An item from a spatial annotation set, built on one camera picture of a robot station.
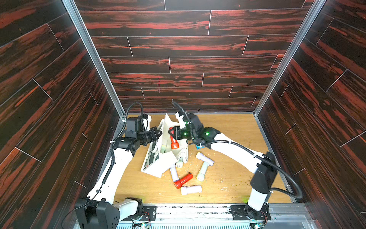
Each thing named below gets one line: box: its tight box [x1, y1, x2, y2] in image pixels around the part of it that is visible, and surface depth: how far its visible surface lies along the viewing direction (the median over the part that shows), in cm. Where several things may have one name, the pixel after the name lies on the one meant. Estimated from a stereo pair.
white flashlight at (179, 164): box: [175, 157, 184, 169], surface depth 90 cm
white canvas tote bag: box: [140, 113, 189, 178], surface depth 76 cm
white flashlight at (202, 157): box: [195, 151, 215, 167], surface depth 94 cm
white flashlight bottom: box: [180, 185, 203, 196], surface depth 82 cm
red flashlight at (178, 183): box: [173, 171, 194, 190], surface depth 84 cm
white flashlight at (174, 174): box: [170, 165, 180, 182], surface depth 87 cm
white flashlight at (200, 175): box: [196, 161, 210, 182], surface depth 88 cm
